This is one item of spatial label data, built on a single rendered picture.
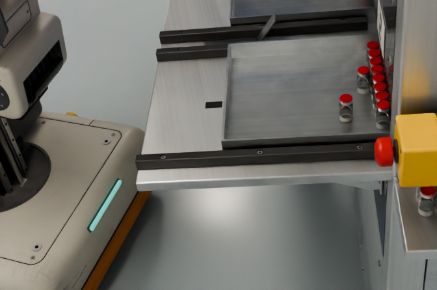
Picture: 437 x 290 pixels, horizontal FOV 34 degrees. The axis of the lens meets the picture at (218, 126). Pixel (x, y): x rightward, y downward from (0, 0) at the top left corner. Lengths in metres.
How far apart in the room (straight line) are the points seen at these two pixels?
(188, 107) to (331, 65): 0.27
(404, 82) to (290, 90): 0.33
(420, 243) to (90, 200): 1.15
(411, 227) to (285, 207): 1.21
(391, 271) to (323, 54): 0.40
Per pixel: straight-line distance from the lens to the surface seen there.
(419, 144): 0.95
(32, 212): 2.02
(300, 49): 1.34
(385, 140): 0.98
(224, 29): 1.40
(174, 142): 1.20
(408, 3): 0.91
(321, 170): 1.12
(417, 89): 1.00
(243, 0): 1.51
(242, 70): 1.32
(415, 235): 1.05
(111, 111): 2.68
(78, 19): 3.23
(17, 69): 1.63
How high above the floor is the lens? 1.70
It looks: 42 degrees down
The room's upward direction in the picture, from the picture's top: 10 degrees counter-clockwise
